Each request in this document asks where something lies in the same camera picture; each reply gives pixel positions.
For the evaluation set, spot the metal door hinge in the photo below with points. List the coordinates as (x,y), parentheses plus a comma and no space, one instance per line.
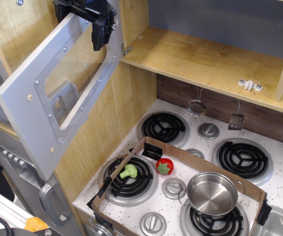
(124,50)

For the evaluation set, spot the stainless steel pot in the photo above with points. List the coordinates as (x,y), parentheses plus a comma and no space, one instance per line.
(212,194)

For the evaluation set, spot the back silver stove knob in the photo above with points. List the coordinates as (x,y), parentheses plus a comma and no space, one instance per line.
(208,131)

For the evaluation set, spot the brown cardboard frame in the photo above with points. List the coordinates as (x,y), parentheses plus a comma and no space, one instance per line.
(125,221)

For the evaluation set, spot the silver toy microwave door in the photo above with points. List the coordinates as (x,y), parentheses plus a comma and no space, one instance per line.
(66,54)

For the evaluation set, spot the centre silver stove knob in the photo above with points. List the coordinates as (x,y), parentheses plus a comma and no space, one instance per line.
(173,188)

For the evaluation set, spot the silver stove knob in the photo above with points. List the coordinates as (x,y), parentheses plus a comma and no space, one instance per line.
(173,188)
(208,131)
(153,224)

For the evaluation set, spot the grey ice dispenser panel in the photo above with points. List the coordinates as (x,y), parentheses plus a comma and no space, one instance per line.
(22,168)

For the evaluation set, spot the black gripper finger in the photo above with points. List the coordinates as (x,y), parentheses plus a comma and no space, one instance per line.
(101,32)
(62,9)

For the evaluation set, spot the front left black burner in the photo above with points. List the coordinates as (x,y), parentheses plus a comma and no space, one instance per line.
(131,192)

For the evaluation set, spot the back left black burner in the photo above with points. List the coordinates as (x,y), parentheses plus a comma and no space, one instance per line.
(166,127)

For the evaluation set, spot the green toy broccoli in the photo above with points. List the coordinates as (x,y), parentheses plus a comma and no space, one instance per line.
(130,170)

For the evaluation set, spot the silver toy sink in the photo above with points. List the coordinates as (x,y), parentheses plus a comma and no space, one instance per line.
(273,226)

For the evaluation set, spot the red toy strawberry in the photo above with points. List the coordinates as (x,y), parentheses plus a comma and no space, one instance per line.
(164,166)

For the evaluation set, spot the front silver stove knob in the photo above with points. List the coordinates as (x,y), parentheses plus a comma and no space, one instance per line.
(153,224)

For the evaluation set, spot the orange chip piece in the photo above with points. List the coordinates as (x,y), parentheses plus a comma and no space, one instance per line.
(35,224)

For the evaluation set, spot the back right black burner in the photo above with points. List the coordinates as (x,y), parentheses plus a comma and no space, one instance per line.
(244,158)

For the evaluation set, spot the white plastic door latch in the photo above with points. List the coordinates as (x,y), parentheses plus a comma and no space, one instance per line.
(250,85)

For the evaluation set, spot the black burner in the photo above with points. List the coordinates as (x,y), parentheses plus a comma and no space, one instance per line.
(244,158)
(131,192)
(166,127)
(235,223)

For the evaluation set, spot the middle small silver knob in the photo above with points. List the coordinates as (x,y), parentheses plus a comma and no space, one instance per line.
(195,152)

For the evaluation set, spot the hanging metal strainer spoon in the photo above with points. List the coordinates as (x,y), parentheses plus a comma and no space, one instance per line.
(196,107)

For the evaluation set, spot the front right black burner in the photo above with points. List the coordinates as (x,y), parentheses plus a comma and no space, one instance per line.
(235,223)

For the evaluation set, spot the lower grey fridge handle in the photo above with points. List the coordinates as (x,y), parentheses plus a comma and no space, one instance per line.
(44,195)

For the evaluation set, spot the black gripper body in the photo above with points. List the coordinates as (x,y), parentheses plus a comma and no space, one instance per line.
(91,10)

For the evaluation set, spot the grey wall phone holder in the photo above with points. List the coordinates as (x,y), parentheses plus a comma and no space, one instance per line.
(63,99)

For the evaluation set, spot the silver oven knob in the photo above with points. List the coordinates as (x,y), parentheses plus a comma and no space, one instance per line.
(101,230)

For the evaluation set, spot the hanging metal spatula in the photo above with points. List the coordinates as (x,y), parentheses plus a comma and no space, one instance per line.
(237,119)

